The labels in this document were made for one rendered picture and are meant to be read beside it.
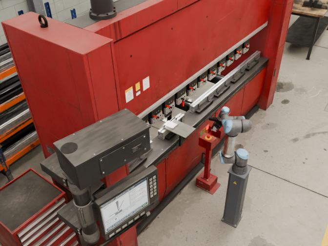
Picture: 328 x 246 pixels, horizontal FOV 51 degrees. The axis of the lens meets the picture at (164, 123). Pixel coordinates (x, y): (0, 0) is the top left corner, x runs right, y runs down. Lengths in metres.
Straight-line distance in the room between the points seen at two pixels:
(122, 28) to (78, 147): 0.98
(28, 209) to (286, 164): 3.16
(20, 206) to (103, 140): 1.32
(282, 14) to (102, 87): 3.18
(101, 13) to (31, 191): 1.58
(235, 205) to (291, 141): 1.75
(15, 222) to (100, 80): 1.36
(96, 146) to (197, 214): 2.30
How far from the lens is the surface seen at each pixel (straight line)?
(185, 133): 3.41
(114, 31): 2.46
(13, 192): 3.19
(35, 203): 3.03
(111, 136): 1.94
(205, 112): 3.91
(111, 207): 2.16
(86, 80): 2.13
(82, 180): 1.91
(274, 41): 5.05
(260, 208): 4.15
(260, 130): 5.17
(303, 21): 8.33
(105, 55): 2.17
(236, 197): 3.58
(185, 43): 3.26
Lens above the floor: 3.18
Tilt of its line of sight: 38 degrees down
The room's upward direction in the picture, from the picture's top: 2 degrees counter-clockwise
